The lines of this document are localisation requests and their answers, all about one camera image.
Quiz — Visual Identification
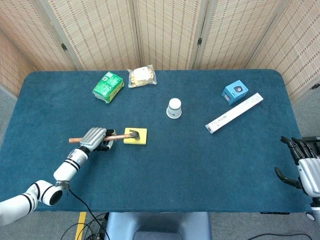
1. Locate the black box device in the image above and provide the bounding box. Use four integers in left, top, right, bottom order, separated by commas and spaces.
301, 135, 320, 157

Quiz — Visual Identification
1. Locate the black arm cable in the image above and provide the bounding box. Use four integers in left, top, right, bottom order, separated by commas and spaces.
67, 186, 111, 240

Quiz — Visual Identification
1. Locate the woven folding screen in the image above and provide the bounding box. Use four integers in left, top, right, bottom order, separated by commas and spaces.
0, 0, 320, 106

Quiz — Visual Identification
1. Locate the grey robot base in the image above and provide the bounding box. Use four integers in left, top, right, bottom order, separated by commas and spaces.
104, 211, 213, 240

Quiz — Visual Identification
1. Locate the clear snack bag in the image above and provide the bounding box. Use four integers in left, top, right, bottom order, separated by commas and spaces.
127, 64, 158, 88

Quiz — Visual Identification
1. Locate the long white wrap box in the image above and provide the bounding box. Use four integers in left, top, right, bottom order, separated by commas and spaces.
205, 92, 265, 135

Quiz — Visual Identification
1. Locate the green tissue package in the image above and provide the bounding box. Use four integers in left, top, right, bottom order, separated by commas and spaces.
91, 71, 125, 104

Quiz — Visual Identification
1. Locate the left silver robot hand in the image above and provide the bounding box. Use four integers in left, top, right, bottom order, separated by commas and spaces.
79, 127, 117, 153

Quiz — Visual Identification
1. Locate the yellow floor tape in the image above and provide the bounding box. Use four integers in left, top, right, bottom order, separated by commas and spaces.
74, 211, 87, 240

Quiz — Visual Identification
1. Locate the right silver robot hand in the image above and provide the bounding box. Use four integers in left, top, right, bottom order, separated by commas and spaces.
274, 135, 320, 198

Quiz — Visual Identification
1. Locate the black floor cable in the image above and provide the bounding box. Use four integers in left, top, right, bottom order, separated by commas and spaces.
249, 233, 320, 240

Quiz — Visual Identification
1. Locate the white paper cup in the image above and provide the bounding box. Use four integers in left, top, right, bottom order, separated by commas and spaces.
165, 97, 183, 119

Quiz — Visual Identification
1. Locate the blue table cloth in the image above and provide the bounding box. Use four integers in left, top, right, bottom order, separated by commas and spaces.
0, 69, 302, 214

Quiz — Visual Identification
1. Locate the wooden handle claw hammer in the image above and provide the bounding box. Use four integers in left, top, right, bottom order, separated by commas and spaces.
68, 129, 141, 145

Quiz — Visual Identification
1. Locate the small light blue box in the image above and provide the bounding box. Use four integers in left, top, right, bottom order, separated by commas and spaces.
221, 79, 250, 105

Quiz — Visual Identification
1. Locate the yellow sponge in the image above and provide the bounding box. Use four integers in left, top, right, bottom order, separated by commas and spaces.
123, 127, 148, 146

